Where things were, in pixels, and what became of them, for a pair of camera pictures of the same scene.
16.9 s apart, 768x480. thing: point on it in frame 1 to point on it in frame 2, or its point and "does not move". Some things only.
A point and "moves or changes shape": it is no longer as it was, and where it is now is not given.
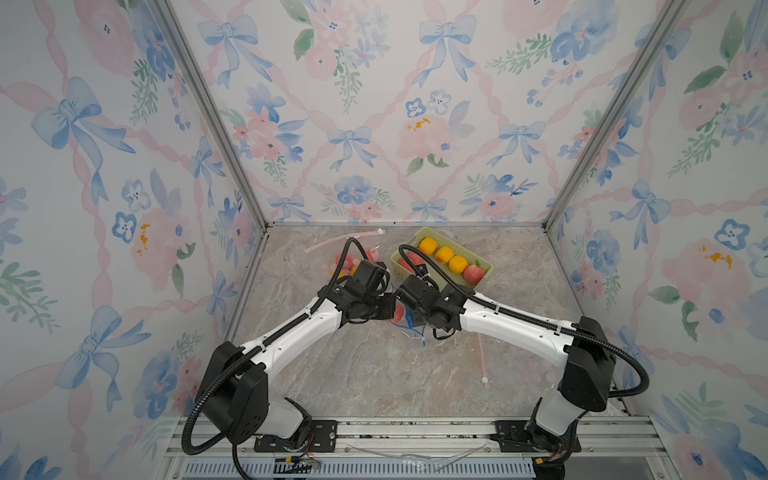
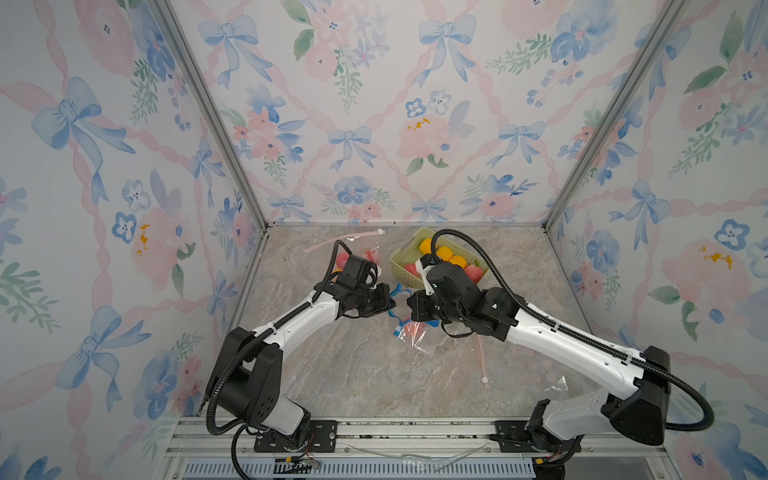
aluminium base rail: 422,449 does not move
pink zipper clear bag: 325,259 does not move
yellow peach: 458,264 does not move
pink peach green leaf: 399,312 to 414,328
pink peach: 347,261 does not move
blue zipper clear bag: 404,317 moves or changes shape
